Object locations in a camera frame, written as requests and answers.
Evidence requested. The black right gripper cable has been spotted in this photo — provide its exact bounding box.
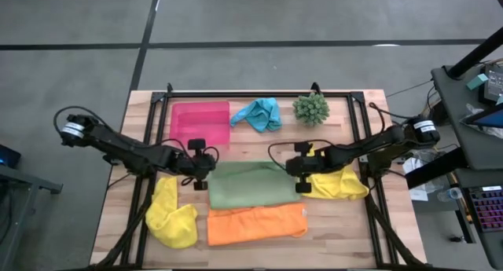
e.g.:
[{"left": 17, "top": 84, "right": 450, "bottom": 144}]
[{"left": 267, "top": 140, "right": 302, "bottom": 173}]

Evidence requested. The backlit computer keyboard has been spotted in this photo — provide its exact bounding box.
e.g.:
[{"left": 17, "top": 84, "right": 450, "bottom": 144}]
[{"left": 468, "top": 185, "right": 503, "bottom": 233}]

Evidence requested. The green artificial potted plant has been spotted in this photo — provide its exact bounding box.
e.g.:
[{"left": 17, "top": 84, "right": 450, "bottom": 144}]
[{"left": 292, "top": 91, "right": 331, "bottom": 127}]

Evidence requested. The black aluminium rig frame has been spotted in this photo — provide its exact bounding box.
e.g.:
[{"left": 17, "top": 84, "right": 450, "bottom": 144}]
[{"left": 90, "top": 82, "right": 433, "bottom": 271}]

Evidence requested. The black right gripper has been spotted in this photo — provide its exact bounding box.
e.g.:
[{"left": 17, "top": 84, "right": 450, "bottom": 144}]
[{"left": 285, "top": 141, "right": 329, "bottom": 194}]

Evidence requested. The dark computer desk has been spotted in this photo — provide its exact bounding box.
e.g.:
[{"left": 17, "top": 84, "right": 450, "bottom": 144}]
[{"left": 451, "top": 167, "right": 503, "bottom": 270}]

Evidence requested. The white paper sheet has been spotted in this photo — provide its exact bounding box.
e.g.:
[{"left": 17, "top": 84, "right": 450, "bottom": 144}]
[{"left": 402, "top": 156, "right": 431, "bottom": 203}]

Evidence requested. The grey metal shelf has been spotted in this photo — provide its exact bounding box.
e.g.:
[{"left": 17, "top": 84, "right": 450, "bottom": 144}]
[{"left": 0, "top": 163, "right": 64, "bottom": 271}]

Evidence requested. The blue microfiber towel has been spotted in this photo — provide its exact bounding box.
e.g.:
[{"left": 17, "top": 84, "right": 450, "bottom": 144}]
[{"left": 229, "top": 97, "right": 283, "bottom": 134}]

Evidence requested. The green microfiber towel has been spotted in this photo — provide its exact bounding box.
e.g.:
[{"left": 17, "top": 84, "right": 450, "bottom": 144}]
[{"left": 207, "top": 160, "right": 302, "bottom": 211}]

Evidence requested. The small teal box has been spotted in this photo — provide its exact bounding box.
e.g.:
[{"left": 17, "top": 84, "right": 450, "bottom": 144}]
[{"left": 465, "top": 73, "right": 490, "bottom": 92}]

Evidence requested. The orange microfiber towel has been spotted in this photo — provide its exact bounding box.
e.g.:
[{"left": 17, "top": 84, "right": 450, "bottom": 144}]
[{"left": 207, "top": 203, "right": 309, "bottom": 247}]

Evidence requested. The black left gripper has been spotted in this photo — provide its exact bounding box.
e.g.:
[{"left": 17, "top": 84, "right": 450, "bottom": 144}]
[{"left": 178, "top": 138, "right": 218, "bottom": 192}]

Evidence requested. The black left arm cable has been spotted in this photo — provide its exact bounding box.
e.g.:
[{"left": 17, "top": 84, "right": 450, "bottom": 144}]
[{"left": 53, "top": 104, "right": 105, "bottom": 133}]

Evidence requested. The grey side desk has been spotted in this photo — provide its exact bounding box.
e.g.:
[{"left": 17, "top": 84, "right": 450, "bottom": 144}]
[{"left": 431, "top": 64, "right": 503, "bottom": 172}]

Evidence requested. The yellow microfiber towel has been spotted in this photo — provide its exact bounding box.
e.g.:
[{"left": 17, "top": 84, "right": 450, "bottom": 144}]
[
  {"left": 145, "top": 176, "right": 199, "bottom": 250},
  {"left": 300, "top": 146, "right": 370, "bottom": 201}
]

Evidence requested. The dark device with blue light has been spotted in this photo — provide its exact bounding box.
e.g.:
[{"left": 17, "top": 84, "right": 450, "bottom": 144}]
[{"left": 0, "top": 144, "right": 22, "bottom": 170}]

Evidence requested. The black slanted pole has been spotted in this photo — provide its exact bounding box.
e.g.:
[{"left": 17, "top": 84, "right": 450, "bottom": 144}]
[{"left": 447, "top": 26, "right": 503, "bottom": 80}]

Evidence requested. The clear plastic water bottle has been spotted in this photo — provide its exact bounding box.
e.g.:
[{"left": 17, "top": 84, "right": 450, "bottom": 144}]
[{"left": 435, "top": 186, "right": 465, "bottom": 203}]

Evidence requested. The pink translucent plastic tray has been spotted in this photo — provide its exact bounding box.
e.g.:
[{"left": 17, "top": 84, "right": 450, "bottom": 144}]
[{"left": 169, "top": 101, "right": 231, "bottom": 148}]

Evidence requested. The tablet with blue screen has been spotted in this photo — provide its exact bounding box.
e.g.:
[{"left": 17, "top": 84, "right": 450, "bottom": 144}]
[{"left": 460, "top": 101, "right": 503, "bottom": 130}]

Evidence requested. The black electronic device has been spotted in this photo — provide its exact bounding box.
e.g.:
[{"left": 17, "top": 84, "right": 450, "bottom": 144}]
[{"left": 482, "top": 63, "right": 503, "bottom": 106}]

